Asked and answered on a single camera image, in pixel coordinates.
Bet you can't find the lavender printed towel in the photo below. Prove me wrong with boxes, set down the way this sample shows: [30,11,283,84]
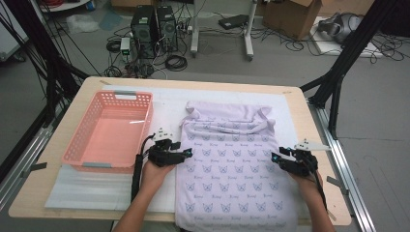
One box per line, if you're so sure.
[174,100,299,232]

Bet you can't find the clear plastic bag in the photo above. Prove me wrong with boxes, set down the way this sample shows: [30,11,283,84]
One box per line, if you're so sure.
[66,14,100,35]

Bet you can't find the white round table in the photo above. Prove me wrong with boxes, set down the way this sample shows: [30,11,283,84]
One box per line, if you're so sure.
[40,0,91,14]

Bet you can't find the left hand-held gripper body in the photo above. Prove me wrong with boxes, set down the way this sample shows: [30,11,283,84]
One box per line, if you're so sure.
[148,127,187,168]

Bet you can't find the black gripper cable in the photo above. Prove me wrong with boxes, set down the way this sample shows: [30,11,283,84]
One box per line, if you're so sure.
[308,159,329,212]
[131,132,161,202]

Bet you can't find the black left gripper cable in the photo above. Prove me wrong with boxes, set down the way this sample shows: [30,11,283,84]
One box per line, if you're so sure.
[131,132,161,202]

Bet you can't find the pink perforated plastic basket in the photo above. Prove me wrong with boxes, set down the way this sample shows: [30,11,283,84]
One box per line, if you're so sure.
[61,90,155,174]

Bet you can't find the black metal frame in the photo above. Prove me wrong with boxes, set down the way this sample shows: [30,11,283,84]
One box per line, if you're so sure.
[299,0,397,139]
[4,0,90,127]

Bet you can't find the white grid mat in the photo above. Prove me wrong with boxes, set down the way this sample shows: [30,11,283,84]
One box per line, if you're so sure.
[44,84,320,217]

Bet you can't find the grey and white device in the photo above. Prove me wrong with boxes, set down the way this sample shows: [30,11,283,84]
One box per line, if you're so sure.
[317,12,364,44]

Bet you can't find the aluminium rail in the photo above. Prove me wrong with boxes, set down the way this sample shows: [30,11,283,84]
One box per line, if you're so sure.
[0,105,64,211]
[307,101,376,232]

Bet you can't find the white metal stand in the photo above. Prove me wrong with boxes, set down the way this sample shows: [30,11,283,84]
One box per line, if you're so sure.
[190,0,259,61]

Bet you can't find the small white box device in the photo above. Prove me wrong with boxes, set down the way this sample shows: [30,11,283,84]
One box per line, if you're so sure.
[120,37,132,56]

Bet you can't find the coiled black cable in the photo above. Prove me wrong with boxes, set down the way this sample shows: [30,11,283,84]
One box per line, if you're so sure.
[164,54,189,72]

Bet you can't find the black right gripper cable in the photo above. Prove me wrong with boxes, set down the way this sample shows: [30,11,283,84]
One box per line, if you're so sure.
[308,159,329,212]

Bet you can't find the black computer tower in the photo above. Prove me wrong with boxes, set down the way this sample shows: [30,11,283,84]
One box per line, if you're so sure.
[156,5,178,52]
[130,5,159,61]

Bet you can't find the white floor board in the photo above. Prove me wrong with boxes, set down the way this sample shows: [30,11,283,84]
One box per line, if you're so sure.
[310,15,385,58]

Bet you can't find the person's right hand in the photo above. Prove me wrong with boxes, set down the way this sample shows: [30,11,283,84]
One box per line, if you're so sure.
[288,172,323,194]

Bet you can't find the cardboard box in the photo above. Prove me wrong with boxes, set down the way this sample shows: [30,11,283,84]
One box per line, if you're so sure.
[262,0,323,42]

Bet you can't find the black flat device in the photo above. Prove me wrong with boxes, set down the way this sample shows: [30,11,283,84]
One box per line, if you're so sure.
[218,14,249,30]

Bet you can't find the grey table bracket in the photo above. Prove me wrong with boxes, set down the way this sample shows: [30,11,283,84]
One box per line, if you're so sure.
[20,161,47,178]
[326,175,350,196]

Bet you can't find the person's left hand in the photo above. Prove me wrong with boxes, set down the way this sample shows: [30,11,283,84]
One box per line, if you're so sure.
[140,159,177,194]

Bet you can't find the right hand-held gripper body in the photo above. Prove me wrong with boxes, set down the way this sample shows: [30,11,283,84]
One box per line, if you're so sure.
[279,138,333,178]

